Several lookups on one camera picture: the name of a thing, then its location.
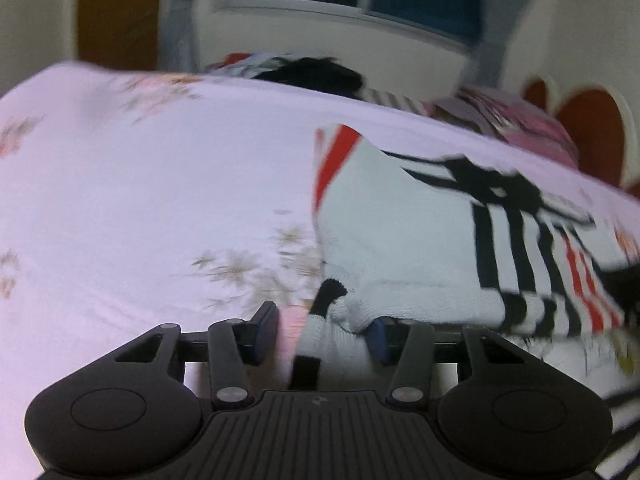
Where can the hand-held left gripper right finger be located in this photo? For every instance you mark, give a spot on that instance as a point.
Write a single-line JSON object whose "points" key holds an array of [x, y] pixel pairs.
{"points": [[376, 341]]}

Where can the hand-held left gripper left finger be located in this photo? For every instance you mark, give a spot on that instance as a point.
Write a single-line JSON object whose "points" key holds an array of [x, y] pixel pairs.
{"points": [[264, 332]]}

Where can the brown wooden door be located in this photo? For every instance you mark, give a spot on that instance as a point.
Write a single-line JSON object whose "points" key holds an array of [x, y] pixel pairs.
{"points": [[117, 10]]}

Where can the white and brown headboard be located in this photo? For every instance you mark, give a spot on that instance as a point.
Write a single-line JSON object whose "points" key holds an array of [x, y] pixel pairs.
{"points": [[595, 125]]}

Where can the dark cloth pile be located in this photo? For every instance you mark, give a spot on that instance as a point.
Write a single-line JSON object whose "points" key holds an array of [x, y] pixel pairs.
{"points": [[315, 75]]}

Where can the pink ruffled pillow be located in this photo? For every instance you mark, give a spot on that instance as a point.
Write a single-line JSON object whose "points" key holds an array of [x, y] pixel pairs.
{"points": [[530, 130]]}

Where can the striped knit sweater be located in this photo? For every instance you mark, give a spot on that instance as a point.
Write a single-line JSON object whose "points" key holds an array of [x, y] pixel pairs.
{"points": [[400, 220]]}

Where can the grey striped cloth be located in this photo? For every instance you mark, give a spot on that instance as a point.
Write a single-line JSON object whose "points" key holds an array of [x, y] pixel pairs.
{"points": [[395, 100]]}

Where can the floral pink bed sheet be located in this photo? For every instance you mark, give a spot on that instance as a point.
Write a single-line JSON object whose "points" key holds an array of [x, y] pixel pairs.
{"points": [[150, 185]]}

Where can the grey curtain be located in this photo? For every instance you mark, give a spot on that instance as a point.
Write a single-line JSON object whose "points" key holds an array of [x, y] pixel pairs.
{"points": [[487, 55], [177, 15]]}

